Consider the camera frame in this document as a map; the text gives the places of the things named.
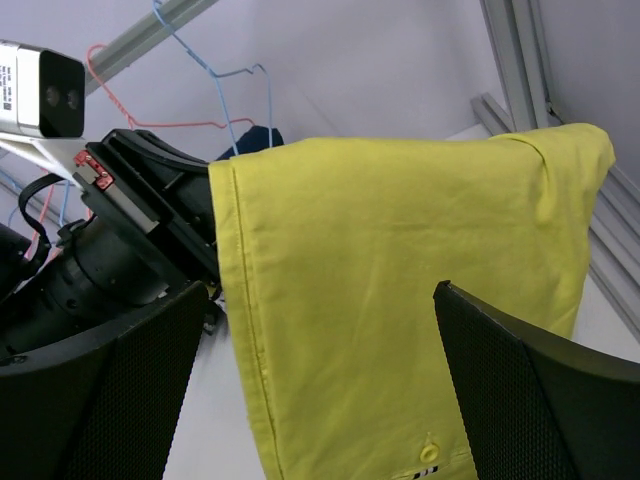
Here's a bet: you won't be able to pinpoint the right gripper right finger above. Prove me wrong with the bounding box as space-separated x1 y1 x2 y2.
433 281 639 480

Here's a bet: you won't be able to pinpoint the aluminium hanging rail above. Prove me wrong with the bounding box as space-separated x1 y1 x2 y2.
90 0 217 82

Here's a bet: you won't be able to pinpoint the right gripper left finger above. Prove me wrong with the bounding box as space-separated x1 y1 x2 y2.
1 282 208 479

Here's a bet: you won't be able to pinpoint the yellow-green trousers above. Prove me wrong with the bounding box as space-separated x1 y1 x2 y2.
209 123 615 479

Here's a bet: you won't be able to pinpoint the pink wire hanger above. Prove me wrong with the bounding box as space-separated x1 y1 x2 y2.
24 43 257 261

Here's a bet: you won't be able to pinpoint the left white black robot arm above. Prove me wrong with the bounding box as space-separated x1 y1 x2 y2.
1 129 220 357

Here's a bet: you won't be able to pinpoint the aluminium frame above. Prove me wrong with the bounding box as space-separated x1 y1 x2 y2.
471 1 639 334

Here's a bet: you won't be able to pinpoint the light blue wire hanger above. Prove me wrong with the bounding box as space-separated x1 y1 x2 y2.
151 1 275 147

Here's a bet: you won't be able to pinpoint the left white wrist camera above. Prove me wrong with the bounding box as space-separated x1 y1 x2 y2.
1 40 86 188

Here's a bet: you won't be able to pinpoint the navy blue trousers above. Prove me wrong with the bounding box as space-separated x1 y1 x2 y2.
217 125 284 161

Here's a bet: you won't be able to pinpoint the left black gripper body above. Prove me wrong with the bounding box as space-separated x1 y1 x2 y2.
37 129 220 310

